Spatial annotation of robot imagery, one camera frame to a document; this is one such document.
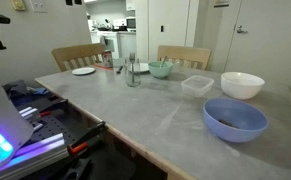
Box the short aluminium extrusion block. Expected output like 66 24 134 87
18 105 43 123

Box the silver utensil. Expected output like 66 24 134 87
160 55 169 69

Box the small brown item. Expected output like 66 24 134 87
218 118 241 130

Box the white round plate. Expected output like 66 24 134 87
71 66 96 76
128 62 151 74

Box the silver fork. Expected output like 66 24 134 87
128 51 137 84

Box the white bowl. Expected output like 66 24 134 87
220 71 266 101

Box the beige wall thermostat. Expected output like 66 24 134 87
10 0 27 12

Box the black perforated mounting board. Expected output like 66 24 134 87
28 114 86 148

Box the dark blue cloth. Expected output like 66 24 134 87
3 79 51 101

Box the white kitchen stove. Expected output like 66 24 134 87
99 31 121 60

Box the white closet door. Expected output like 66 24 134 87
148 0 191 62

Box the microwave oven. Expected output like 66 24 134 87
125 17 137 30

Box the blue bowl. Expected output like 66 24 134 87
202 97 270 144

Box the black clamp orange handle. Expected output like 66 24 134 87
67 120 108 155
34 98 69 118

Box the white wall switch plate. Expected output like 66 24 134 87
29 0 48 14

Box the clear glass jar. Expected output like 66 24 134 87
124 57 142 88

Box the clear plastic container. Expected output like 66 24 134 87
180 74 215 99

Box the silver door lever handle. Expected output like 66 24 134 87
236 25 249 35

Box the green bowl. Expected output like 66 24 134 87
147 60 175 80

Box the black plastic bracket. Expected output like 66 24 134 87
59 156 96 180

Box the long aluminium extrusion rail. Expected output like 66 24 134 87
0 132 69 180

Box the white door with lever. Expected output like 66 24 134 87
224 0 291 88

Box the white upper kitchen cabinet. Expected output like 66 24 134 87
125 0 136 11

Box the light wooden slat-back chair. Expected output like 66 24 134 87
156 44 213 71
50 43 105 73

